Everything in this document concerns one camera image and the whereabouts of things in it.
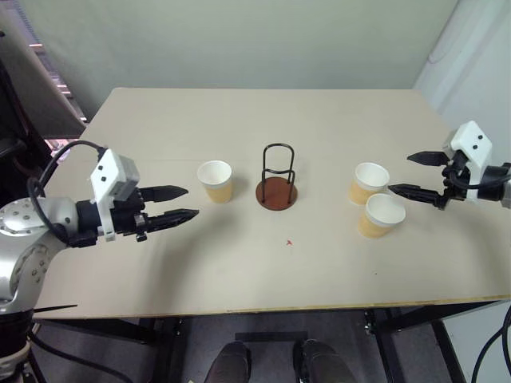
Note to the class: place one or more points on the black metal table frame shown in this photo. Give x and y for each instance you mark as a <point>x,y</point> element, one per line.
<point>403,339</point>

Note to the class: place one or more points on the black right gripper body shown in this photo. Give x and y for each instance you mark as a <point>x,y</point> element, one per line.
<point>455,189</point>

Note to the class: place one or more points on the yellow white paper cup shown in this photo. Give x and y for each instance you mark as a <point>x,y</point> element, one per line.
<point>217,185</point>
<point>361,191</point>
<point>377,223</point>

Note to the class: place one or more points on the dark rounded shape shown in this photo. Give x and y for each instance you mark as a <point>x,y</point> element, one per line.
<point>323,363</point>
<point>229,365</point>

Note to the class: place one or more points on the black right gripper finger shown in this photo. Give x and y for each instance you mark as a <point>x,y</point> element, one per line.
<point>429,158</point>
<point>415,193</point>

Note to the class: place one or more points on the dark robot torso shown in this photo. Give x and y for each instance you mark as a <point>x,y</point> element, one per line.
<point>14,339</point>

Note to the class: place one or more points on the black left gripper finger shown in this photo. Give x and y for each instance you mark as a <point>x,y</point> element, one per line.
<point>165,192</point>
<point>171,219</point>

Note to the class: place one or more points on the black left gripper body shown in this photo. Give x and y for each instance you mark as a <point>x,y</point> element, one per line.
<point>125,217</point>

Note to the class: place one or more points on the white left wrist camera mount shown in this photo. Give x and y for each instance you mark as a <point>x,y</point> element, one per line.
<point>105,171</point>

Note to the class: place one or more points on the black equipment stand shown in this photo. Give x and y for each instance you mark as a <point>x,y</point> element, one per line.
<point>16,159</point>

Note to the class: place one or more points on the grey slanted board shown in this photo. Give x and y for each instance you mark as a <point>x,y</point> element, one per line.
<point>36,80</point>

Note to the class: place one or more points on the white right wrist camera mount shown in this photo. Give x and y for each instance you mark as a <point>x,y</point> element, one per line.
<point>473,141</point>

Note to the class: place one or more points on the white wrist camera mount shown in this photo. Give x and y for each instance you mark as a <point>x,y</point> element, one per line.
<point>105,171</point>
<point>473,141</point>

